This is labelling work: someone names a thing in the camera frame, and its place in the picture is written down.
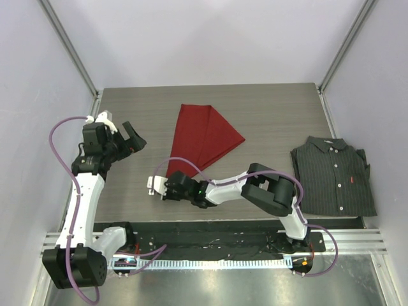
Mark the right aluminium frame post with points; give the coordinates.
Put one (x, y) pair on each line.
(353, 32)

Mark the aluminium frame post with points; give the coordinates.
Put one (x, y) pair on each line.
(60, 31)
(353, 32)

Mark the red cloth napkin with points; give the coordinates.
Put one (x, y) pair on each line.
(202, 136)

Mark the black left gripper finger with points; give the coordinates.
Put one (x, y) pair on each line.
(136, 143)
(129, 130)

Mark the dark striped button shirt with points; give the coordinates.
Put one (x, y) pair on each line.
(335, 178)

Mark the aluminium front rail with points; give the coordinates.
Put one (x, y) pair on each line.
(349, 241)

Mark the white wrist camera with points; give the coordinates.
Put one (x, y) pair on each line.
(156, 185)
(104, 117)

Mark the white slotted cable duct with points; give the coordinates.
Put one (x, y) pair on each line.
(220, 265)

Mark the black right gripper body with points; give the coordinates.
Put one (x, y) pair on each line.
(172, 194)

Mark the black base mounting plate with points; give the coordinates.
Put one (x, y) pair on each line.
(212, 240)

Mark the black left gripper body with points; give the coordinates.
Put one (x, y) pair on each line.
(116, 146)

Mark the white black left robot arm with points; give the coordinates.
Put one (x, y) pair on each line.
(78, 259)

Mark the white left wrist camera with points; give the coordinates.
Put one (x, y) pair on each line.
(104, 117)

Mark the left aluminium frame post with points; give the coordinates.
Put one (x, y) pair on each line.
(60, 31)

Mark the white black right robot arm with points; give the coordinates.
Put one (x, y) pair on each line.
(274, 192)

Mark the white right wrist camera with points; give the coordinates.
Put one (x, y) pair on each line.
(156, 185)

